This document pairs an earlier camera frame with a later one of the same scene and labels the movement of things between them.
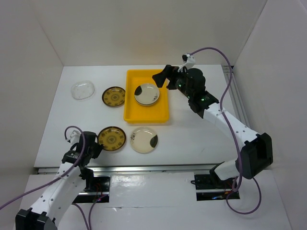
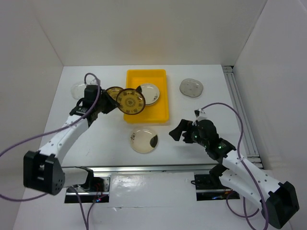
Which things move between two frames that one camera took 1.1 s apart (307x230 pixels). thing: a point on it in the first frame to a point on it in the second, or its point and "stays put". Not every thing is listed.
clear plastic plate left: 82,90 stays put
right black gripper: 171,73 to 183,125
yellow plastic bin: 135,112 stays put
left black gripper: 99,147 to 112,103
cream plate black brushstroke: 147,94 stays put
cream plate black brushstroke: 144,140 stays put
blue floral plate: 146,101 stays put
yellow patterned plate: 112,138 to 130,101
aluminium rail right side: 237,96 stays put
